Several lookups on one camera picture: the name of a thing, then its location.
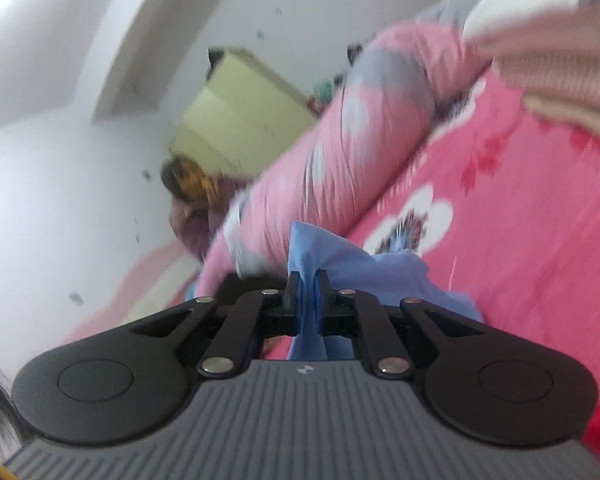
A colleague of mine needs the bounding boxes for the folded pale pink cloth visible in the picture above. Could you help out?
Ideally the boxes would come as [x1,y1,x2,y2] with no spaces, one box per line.
[479,9,600,63]

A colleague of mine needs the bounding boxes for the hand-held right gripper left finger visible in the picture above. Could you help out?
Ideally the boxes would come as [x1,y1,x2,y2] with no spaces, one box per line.
[130,271,302,380]

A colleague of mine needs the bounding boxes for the pink floral duvet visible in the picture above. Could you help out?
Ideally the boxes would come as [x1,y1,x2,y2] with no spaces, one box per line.
[202,0,497,282]

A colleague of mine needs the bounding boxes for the pink floral bed sheet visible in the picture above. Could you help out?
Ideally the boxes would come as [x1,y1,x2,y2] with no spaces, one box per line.
[265,67,600,467]

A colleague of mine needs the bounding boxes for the folded cream cloth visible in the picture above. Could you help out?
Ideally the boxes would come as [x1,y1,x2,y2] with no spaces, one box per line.
[521,89,600,147]

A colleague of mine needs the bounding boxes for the person's dark hair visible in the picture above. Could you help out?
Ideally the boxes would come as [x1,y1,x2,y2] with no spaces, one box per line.
[0,359,32,462]

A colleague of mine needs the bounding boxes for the light blue t-shirt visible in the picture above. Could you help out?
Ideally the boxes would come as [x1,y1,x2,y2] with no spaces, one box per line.
[285,220,483,361]

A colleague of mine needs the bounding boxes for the pale yellow wardrobe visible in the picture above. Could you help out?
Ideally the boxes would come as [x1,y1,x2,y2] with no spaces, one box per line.
[169,46,322,182]

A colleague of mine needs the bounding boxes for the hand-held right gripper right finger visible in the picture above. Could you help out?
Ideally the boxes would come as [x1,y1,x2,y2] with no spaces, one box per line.
[316,270,486,380]

